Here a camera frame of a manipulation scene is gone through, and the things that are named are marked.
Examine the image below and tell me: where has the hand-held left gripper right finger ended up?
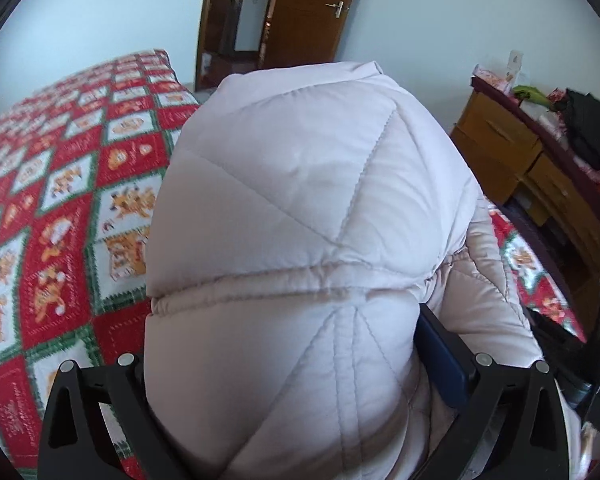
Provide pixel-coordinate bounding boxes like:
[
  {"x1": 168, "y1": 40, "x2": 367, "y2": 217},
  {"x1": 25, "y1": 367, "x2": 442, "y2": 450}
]
[{"x1": 417, "y1": 305, "x2": 570, "y2": 480}]

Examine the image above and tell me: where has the wooden dresser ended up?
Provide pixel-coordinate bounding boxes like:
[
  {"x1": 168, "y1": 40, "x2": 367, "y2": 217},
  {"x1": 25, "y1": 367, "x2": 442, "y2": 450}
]
[{"x1": 450, "y1": 77, "x2": 600, "y2": 321}]

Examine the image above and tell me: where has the green cloth item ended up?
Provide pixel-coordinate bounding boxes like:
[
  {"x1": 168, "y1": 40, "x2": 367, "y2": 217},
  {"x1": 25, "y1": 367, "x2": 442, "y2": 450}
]
[{"x1": 512, "y1": 85, "x2": 555, "y2": 111}]

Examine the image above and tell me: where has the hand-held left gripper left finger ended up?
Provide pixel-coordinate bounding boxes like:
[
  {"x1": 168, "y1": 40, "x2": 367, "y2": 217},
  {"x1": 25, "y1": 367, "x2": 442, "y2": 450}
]
[{"x1": 37, "y1": 352, "x2": 191, "y2": 480}]

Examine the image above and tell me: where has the beige puffer jacket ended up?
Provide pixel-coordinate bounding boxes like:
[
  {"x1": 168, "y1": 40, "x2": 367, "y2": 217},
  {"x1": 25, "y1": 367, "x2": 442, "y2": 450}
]
[{"x1": 145, "y1": 60, "x2": 583, "y2": 480}]

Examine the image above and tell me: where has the red bear printed blanket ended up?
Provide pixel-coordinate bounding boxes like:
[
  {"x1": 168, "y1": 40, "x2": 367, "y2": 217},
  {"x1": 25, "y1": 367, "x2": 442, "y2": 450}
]
[{"x1": 0, "y1": 50, "x2": 588, "y2": 480}]

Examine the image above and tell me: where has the black bag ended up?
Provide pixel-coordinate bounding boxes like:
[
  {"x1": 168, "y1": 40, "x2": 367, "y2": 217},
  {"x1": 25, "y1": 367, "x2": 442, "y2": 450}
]
[{"x1": 562, "y1": 87, "x2": 600, "y2": 171}]

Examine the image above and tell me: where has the dark wooden door frame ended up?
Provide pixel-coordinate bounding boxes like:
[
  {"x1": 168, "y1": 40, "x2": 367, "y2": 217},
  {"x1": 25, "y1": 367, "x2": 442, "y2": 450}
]
[{"x1": 195, "y1": 0, "x2": 253, "y2": 93}]

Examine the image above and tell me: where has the brown wooden door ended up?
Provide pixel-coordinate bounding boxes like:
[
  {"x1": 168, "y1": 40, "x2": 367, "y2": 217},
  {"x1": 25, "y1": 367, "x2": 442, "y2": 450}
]
[{"x1": 260, "y1": 0, "x2": 365, "y2": 68}]

